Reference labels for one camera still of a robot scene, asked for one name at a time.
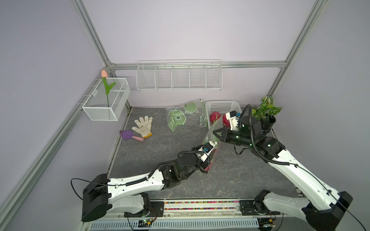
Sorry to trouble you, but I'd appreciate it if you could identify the white plastic basket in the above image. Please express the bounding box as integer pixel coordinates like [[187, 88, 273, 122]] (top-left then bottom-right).
[[205, 100, 242, 129]]

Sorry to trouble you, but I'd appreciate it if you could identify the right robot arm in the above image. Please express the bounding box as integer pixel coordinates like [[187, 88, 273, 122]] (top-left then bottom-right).
[[213, 105, 353, 231]]

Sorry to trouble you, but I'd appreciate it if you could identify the white knit glove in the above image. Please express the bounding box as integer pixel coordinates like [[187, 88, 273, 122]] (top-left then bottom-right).
[[132, 116, 153, 139]]

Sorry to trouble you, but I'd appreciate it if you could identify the white vented cable duct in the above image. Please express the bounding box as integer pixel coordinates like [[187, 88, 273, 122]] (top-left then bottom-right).
[[88, 218, 259, 231]]

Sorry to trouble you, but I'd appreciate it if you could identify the potted green plant black vase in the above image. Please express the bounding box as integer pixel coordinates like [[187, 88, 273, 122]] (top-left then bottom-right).
[[252, 95, 282, 131]]

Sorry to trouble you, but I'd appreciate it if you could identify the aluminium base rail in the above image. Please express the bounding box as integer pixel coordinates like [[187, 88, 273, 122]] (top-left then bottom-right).
[[83, 198, 324, 221]]

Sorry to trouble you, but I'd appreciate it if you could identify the white mesh wall box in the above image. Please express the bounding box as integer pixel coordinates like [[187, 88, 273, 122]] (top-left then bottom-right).
[[82, 78, 131, 121]]

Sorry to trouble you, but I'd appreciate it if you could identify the pink dragon fruit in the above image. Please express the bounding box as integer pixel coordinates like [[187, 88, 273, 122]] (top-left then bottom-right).
[[223, 114, 231, 128], [210, 112, 222, 124]]

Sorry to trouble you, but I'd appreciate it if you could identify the purple pink spatula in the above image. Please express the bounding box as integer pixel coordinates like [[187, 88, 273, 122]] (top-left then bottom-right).
[[119, 130, 145, 142]]

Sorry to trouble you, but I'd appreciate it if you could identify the artificial pink tulip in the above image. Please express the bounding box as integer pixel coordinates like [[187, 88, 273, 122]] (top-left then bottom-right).
[[101, 70, 116, 107]]

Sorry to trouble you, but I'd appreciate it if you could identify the white wire wall shelf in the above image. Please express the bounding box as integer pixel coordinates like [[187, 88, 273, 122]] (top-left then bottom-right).
[[136, 60, 223, 91]]

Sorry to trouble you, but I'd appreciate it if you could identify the dragon fruit in far bag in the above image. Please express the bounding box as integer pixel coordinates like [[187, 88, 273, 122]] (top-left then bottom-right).
[[205, 160, 214, 172]]

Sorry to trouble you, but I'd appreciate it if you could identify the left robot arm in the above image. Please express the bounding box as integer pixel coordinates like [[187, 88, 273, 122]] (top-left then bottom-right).
[[81, 144, 218, 222]]

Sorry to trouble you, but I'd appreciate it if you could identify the zip-top bag green print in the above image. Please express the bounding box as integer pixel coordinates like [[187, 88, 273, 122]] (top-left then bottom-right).
[[165, 99, 208, 132], [201, 116, 224, 172]]

